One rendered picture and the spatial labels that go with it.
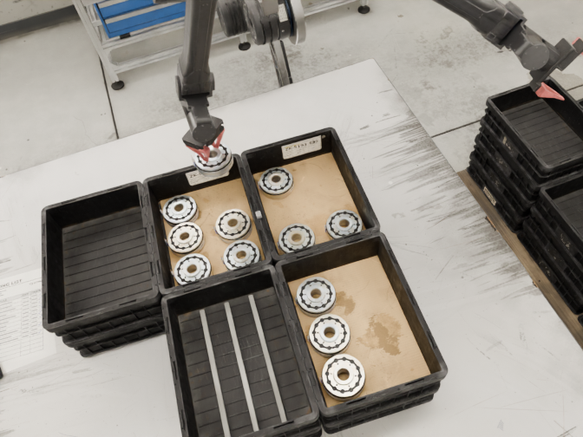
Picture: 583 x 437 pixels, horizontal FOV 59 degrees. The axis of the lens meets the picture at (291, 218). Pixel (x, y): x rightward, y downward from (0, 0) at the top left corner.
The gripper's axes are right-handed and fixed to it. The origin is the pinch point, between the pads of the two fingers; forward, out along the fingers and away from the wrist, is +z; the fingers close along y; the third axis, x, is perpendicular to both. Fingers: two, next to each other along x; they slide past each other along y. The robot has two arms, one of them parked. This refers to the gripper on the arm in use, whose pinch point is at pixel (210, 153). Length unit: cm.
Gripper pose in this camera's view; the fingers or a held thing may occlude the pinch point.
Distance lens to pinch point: 141.7
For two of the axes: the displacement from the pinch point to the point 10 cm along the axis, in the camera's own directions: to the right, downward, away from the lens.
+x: -8.7, -3.5, 3.4
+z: 1.0, 5.5, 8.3
